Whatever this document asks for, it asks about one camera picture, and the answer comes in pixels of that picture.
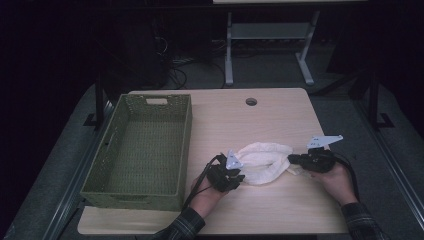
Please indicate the person's right hand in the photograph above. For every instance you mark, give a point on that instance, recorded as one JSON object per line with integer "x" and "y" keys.
{"x": 336, "y": 186}

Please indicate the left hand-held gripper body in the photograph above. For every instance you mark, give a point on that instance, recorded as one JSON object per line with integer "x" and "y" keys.
{"x": 221, "y": 178}

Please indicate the white metal desk frame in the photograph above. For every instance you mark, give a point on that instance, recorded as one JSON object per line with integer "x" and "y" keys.
{"x": 230, "y": 50}

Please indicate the white towel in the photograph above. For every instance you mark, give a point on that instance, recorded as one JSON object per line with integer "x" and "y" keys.
{"x": 263, "y": 163}

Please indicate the person's left hand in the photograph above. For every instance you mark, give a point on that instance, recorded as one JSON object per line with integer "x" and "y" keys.
{"x": 205, "y": 200}

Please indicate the black metal stand post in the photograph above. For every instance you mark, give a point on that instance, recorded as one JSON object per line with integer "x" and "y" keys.
{"x": 374, "y": 100}
{"x": 99, "y": 100}

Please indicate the green woven basket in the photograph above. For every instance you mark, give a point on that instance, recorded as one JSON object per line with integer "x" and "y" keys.
{"x": 143, "y": 153}

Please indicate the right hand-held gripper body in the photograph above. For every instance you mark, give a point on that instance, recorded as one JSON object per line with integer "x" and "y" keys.
{"x": 316, "y": 160}

